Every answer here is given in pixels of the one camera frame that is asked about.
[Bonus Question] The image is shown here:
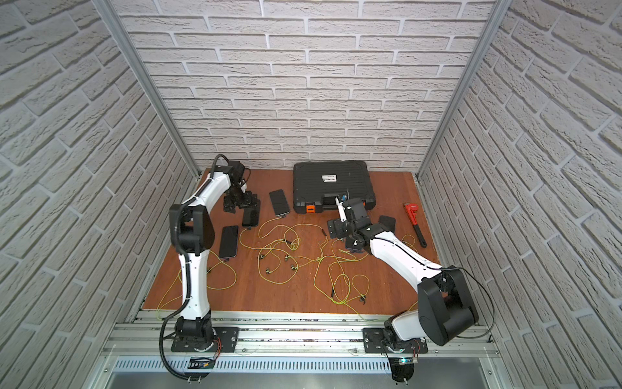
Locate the black smartphone blue edge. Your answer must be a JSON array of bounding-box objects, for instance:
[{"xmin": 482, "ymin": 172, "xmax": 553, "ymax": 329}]
[{"xmin": 378, "ymin": 215, "xmax": 396, "ymax": 233}]

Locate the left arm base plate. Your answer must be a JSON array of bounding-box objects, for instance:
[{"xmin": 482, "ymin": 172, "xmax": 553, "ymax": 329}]
[{"xmin": 171, "ymin": 327, "xmax": 240, "ymax": 353}]

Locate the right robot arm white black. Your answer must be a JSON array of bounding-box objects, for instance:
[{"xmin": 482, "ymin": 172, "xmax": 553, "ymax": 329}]
[{"xmin": 328, "ymin": 196, "xmax": 479, "ymax": 349}]

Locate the black plastic tool case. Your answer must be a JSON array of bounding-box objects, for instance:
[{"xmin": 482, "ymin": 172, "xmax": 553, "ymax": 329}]
[{"xmin": 293, "ymin": 160, "xmax": 377, "ymax": 214}]

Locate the aluminium rail frame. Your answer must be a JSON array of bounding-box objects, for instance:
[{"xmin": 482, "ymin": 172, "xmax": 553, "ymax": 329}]
[{"xmin": 99, "ymin": 310, "xmax": 501, "ymax": 361}]

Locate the yellow-green earphone cables tangle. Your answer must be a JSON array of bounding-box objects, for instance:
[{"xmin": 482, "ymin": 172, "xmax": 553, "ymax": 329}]
[{"xmin": 155, "ymin": 216, "xmax": 429, "ymax": 322}]

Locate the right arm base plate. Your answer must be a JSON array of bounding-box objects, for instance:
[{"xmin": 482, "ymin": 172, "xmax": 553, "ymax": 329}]
[{"xmin": 362, "ymin": 327, "xmax": 429, "ymax": 355}]

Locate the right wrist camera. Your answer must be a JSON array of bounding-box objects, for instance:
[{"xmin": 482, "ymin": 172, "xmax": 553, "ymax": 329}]
[{"xmin": 335, "ymin": 194, "xmax": 348, "ymax": 222}]

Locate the red pipe wrench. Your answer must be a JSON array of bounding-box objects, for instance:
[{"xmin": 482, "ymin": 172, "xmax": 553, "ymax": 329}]
[{"xmin": 403, "ymin": 203, "xmax": 428, "ymax": 248}]

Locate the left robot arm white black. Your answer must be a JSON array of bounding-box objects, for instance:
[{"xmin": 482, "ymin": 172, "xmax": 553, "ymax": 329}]
[{"xmin": 169, "ymin": 154, "xmax": 257, "ymax": 351}]

